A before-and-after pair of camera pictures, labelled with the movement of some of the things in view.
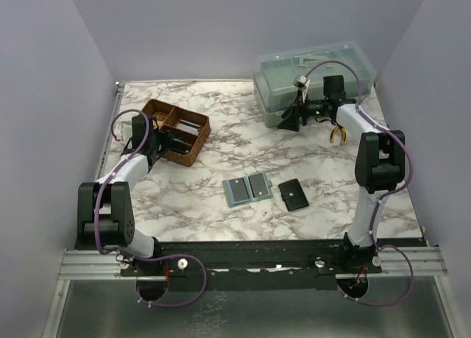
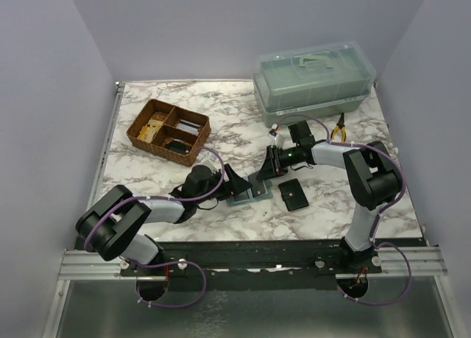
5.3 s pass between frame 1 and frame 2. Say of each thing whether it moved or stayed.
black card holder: stayed
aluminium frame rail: stayed
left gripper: moved
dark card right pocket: stayed
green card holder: stayed
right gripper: moved
